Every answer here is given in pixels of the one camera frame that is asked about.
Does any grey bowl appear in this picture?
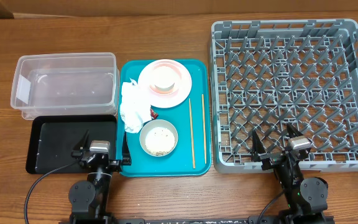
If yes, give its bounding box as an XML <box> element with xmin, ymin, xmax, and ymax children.
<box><xmin>139</xmin><ymin>119</ymin><xmax>178</xmax><ymax>157</ymax></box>

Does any left wooden chopstick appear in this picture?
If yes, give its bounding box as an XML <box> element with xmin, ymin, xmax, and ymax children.
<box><xmin>188</xmin><ymin>98</ymin><xmax>196</xmax><ymax>169</ymax></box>

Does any red snack wrapper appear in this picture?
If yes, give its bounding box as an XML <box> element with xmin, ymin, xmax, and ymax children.
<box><xmin>150</xmin><ymin>109</ymin><xmax>158</xmax><ymax>119</ymax></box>

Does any grey dishwasher rack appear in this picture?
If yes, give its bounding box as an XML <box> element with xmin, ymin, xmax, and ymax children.
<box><xmin>209</xmin><ymin>19</ymin><xmax>358</xmax><ymax>173</ymax></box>

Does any clear plastic bin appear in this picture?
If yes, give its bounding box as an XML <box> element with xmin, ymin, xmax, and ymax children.
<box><xmin>10</xmin><ymin>52</ymin><xmax>120</xmax><ymax>120</ymax></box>

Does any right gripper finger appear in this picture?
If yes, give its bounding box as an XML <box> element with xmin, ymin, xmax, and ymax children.
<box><xmin>251</xmin><ymin>130</ymin><xmax>266</xmax><ymax>156</ymax></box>
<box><xmin>287</xmin><ymin>123</ymin><xmax>303</xmax><ymax>138</ymax></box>

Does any pink plate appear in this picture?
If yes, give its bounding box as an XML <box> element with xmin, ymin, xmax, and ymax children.
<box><xmin>137</xmin><ymin>59</ymin><xmax>192</xmax><ymax>108</ymax></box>

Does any right wooden chopstick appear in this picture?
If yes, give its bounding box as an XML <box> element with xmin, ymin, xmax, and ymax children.
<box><xmin>201</xmin><ymin>94</ymin><xmax>207</xmax><ymax>164</ymax></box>

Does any white cup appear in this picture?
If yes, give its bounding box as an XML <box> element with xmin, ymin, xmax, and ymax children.
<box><xmin>152</xmin><ymin>66</ymin><xmax>176</xmax><ymax>93</ymax></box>

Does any pile of rice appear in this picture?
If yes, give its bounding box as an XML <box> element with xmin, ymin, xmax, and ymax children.
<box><xmin>145</xmin><ymin>127</ymin><xmax>175</xmax><ymax>156</ymax></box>

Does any pink bowl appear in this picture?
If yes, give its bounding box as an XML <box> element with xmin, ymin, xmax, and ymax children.
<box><xmin>149</xmin><ymin>60</ymin><xmax>181</xmax><ymax>95</ymax></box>

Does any teal serving tray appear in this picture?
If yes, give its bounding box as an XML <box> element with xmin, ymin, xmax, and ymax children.
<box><xmin>116</xmin><ymin>58</ymin><xmax>213</xmax><ymax>178</ymax></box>

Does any white napkin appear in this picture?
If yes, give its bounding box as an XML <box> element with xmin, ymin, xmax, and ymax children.
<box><xmin>119</xmin><ymin>79</ymin><xmax>152</xmax><ymax>134</ymax></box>

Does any wooden chopstick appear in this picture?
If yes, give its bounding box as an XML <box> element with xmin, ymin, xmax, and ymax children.
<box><xmin>188</xmin><ymin>98</ymin><xmax>196</xmax><ymax>169</ymax></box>
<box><xmin>201</xmin><ymin>94</ymin><xmax>207</xmax><ymax>164</ymax></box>

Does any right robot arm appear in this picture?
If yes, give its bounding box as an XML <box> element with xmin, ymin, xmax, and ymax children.
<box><xmin>251</xmin><ymin>123</ymin><xmax>334</xmax><ymax>224</ymax></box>

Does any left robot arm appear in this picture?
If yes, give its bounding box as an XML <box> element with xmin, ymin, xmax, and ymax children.
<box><xmin>68</xmin><ymin>131</ymin><xmax>132</xmax><ymax>223</ymax></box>

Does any black plastic tray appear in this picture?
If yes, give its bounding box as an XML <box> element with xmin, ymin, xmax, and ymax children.
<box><xmin>25</xmin><ymin>114</ymin><xmax>117</xmax><ymax>174</ymax></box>

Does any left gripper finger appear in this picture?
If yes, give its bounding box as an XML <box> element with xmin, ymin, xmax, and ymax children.
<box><xmin>73</xmin><ymin>130</ymin><xmax>90</xmax><ymax>151</ymax></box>
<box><xmin>122</xmin><ymin>132</ymin><xmax>132</xmax><ymax>165</ymax></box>

